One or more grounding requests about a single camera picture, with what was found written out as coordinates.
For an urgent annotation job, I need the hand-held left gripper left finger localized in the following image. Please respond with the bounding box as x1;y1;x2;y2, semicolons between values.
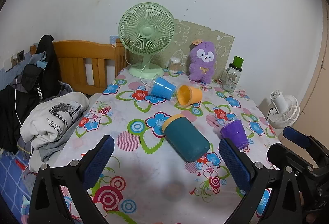
28;135;115;224

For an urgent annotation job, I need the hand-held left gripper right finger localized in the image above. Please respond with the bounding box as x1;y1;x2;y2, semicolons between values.
218;137;306;224

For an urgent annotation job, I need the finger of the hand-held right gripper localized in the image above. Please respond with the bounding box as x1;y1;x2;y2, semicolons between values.
283;126;329;160
266;143;319;178

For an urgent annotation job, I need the teal cup with yellow rim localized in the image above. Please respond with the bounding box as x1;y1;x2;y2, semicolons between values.
162;114;211;163

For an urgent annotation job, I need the purple cup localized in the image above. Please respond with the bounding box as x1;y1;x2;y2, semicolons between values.
220;118;249;151

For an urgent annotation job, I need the orange cup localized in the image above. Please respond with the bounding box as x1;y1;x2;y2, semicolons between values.
176;85;203;107

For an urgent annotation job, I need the blue cup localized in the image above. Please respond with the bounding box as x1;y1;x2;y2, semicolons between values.
146;75;177;101

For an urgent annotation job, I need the white fan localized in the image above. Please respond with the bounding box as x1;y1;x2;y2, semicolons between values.
266;89;300;130

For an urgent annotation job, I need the beige door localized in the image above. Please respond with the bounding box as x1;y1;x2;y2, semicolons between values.
290;31;329;142

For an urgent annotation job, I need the grey garment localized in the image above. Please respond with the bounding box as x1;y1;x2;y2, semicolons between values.
18;121;83;163

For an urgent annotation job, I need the floral tablecloth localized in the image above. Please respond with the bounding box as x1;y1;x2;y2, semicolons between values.
54;67;283;224

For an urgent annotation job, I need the white printed shirt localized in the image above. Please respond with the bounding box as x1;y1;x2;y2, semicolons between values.
20;92;89;150

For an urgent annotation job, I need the glass bottle with green lid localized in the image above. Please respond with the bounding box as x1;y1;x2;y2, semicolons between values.
222;56;244;92

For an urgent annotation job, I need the blue bed sheet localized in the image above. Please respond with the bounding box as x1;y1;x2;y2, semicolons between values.
0;149;39;224

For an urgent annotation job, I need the dark clothes pile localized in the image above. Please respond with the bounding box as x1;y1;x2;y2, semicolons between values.
0;80;75;155

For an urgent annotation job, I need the purple plush toy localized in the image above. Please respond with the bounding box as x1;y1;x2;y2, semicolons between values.
188;39;224;84

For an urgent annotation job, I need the wooden bed headboard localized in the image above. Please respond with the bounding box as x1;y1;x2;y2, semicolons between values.
30;39;128;94

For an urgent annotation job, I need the cotton swab jar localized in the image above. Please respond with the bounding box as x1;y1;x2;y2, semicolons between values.
168;57;182;74

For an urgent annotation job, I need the beige patterned board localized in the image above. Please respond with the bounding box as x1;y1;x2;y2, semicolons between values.
168;19;235;80

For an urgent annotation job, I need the green desk fan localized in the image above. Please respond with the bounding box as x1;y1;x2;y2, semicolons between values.
118;3;176;78

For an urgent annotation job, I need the black bag with strap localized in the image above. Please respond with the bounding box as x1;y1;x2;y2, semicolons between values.
21;35;62;101

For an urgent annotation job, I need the white charging cable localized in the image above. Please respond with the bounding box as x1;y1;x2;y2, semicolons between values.
14;58;35;170

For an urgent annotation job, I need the wall socket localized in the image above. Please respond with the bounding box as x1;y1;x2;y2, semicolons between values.
10;50;25;63

